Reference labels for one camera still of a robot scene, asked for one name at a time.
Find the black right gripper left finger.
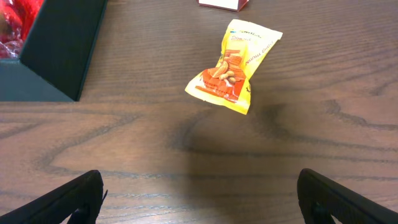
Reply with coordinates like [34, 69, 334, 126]
[1, 170, 107, 224]

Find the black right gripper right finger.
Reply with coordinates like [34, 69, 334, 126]
[297, 169, 397, 224]

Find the dark green box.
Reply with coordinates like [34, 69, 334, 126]
[1, 0, 107, 101]

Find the red Hacks candy bag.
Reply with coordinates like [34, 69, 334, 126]
[1, 0, 44, 58]

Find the red Hello Panda box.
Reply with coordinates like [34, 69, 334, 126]
[197, 0, 249, 12]

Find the yellow peanut butter wafer pack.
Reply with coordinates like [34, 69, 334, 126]
[185, 19, 283, 114]

